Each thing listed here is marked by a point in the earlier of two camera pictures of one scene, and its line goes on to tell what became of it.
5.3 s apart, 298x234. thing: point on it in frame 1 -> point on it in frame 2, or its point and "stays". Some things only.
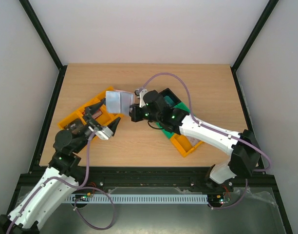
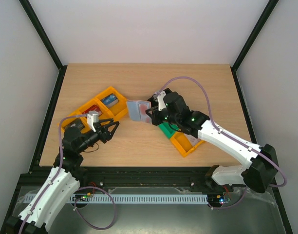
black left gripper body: [96, 126] -> [103, 137]
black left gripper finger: [90, 109] -> [110, 134]
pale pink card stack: [193, 141] stays
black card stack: [75, 126] stays
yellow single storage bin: [183, 145] stays
